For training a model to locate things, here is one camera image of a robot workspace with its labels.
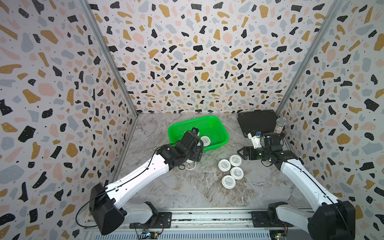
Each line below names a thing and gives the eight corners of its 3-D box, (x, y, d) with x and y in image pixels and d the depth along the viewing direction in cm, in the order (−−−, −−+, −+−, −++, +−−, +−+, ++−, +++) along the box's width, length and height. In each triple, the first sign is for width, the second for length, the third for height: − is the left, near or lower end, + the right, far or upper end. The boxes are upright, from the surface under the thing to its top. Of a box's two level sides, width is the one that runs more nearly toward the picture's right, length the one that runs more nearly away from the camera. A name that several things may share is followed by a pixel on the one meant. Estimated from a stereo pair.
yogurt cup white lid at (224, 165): (218, 174, 91) (219, 169, 86) (217, 164, 96) (218, 159, 90) (229, 174, 92) (231, 169, 86) (228, 165, 96) (230, 159, 90)
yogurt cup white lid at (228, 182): (221, 191, 85) (223, 187, 79) (220, 180, 89) (222, 175, 83) (234, 191, 85) (236, 187, 79) (232, 180, 89) (234, 175, 83)
